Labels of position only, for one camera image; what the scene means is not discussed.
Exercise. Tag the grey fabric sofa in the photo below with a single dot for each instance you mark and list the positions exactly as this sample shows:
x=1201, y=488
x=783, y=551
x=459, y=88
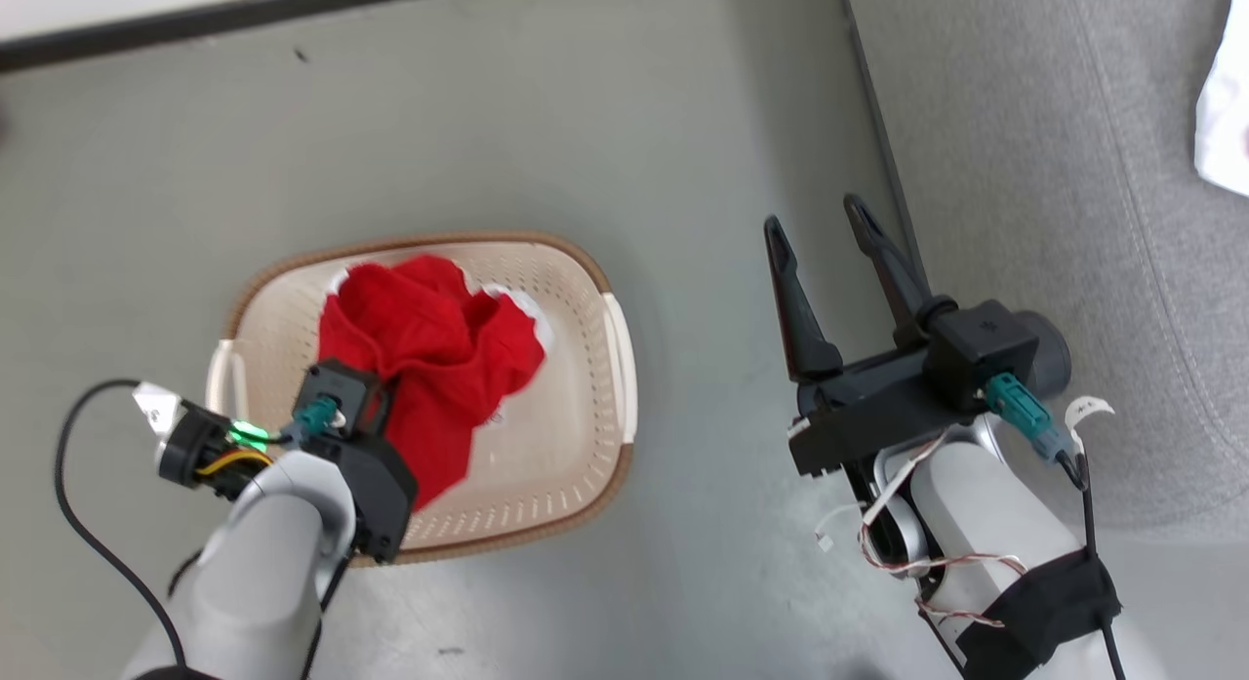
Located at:
x=1054, y=173

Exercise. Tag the white cloth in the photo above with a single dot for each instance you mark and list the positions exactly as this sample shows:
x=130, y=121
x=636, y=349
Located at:
x=1228, y=114

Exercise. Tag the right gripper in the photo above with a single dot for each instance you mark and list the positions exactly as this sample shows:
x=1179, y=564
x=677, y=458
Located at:
x=868, y=392

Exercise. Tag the red clothing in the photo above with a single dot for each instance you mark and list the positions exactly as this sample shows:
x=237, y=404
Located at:
x=429, y=368

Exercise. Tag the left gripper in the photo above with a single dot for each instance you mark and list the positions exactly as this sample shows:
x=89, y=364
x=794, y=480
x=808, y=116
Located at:
x=190, y=446

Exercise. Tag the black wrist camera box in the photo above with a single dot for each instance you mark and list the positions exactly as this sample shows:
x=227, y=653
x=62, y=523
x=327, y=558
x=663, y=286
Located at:
x=346, y=387
x=981, y=348

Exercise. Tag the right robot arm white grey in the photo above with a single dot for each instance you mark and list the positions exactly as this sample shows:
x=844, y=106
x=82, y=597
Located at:
x=986, y=524

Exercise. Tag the white plastic basket brown rim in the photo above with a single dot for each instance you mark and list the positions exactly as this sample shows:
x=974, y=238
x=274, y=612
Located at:
x=566, y=407

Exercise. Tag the black right wrist camera bracket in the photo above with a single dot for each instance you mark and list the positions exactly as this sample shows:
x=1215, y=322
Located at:
x=859, y=446

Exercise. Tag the teal camera connector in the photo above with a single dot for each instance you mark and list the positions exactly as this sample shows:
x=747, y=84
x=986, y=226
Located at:
x=317, y=415
x=1025, y=417

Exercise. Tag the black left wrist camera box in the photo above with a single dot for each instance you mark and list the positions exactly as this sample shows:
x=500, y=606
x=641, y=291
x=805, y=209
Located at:
x=346, y=387

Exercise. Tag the white left gripper tag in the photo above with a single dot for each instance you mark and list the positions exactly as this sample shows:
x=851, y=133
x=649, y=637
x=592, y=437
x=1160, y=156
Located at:
x=156, y=407

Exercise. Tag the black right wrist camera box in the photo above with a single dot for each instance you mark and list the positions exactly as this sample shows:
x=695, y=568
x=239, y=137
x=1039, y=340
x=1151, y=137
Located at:
x=981, y=348

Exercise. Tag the black left wrist camera bracket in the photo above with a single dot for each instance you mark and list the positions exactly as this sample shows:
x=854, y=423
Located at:
x=381, y=495

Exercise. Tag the teal left camera connector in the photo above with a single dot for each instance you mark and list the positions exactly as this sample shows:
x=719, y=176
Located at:
x=317, y=415

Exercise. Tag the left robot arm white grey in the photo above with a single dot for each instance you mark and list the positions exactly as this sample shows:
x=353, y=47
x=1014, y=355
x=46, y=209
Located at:
x=263, y=582

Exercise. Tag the black skirting strip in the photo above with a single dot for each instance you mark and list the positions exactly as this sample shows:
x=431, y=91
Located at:
x=195, y=21

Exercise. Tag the teal right camera connector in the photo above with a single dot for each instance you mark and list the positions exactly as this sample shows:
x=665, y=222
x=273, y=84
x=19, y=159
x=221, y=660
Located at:
x=1025, y=417

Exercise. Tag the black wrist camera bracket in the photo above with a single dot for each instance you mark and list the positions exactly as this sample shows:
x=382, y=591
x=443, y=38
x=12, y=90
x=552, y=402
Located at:
x=381, y=495
x=859, y=446

